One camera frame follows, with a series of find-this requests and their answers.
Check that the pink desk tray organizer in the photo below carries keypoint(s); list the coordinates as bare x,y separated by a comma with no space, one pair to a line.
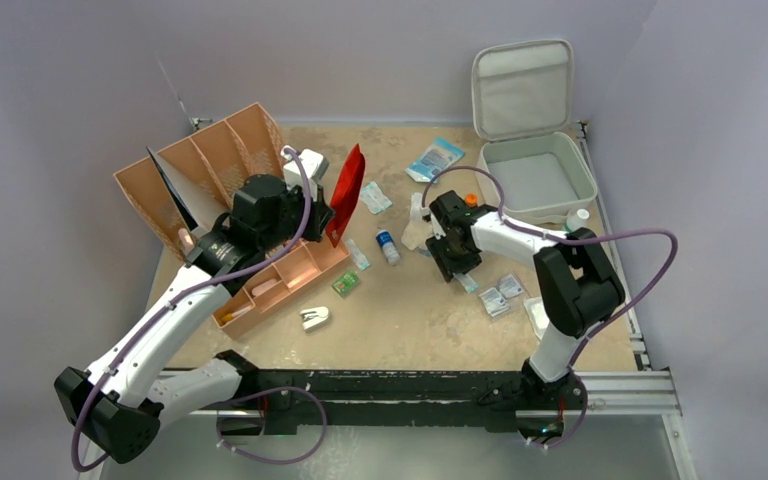
307,265

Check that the brown bottle orange cap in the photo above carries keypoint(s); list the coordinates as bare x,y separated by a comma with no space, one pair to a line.
471,200

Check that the red first aid pouch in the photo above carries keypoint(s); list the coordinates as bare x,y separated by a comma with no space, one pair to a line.
346,194

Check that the dark folder in rack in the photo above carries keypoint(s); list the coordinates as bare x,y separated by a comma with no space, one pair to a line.
166,171

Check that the blue white wipes packet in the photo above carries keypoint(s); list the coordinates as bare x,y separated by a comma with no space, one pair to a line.
438,156

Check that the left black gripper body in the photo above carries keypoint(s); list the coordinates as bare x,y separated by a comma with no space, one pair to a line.
293,217

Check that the white plastic bottle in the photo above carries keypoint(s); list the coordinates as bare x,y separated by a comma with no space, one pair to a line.
576,219

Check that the beige gauze wrap packet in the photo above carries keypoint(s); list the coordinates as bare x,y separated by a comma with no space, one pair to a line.
417,230

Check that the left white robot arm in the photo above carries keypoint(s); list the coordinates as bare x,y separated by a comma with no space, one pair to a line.
119,403

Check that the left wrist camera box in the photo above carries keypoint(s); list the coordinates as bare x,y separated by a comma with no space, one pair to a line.
305,165

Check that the plaster strip packet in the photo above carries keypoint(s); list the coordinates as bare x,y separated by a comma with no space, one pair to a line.
358,257
374,198
467,282

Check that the grey open storage case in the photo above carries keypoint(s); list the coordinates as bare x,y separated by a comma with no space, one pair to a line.
522,106

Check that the blue white bandage roll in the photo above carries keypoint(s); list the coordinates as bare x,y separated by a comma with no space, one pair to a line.
387,245

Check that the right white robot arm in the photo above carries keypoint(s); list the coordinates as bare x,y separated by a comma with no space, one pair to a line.
579,287

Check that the green small box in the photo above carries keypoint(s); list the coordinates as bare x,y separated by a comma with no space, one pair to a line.
346,283

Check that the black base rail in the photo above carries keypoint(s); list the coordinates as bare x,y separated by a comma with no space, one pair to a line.
495,401

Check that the white stapler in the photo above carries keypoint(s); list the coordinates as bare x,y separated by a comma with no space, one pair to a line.
314,318

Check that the pink file organizer rack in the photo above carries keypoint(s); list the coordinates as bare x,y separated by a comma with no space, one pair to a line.
217,160

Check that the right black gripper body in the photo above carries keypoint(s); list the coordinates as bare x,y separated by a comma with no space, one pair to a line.
448,250

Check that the alcohol pad sachet pair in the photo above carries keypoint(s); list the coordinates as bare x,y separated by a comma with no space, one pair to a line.
494,302

